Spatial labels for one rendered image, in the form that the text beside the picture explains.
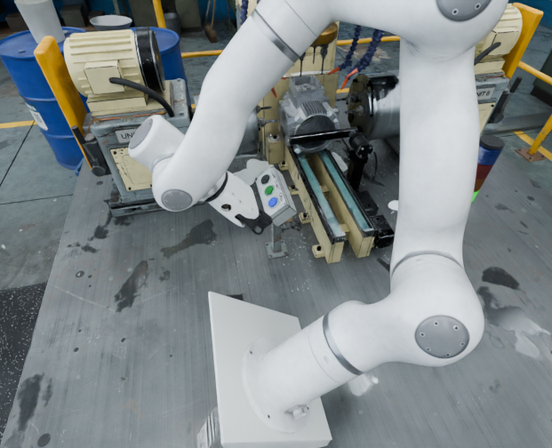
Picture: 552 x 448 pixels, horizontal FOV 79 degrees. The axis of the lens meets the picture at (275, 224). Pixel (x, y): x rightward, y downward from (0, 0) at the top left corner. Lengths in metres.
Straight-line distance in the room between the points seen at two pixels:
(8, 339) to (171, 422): 1.49
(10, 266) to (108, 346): 1.67
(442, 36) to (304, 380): 0.55
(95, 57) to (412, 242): 0.95
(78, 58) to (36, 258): 1.67
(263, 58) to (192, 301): 0.74
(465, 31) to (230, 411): 0.63
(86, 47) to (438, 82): 0.93
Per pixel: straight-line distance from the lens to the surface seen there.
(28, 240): 2.75
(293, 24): 0.51
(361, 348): 0.59
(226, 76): 0.53
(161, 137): 0.58
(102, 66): 1.11
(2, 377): 2.19
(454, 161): 0.49
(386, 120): 1.34
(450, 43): 0.44
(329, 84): 1.44
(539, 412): 1.10
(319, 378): 0.65
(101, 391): 1.01
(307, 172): 1.25
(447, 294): 0.50
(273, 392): 0.71
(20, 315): 2.35
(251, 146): 1.21
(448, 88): 0.54
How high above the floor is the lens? 1.68
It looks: 46 degrees down
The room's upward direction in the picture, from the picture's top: straight up
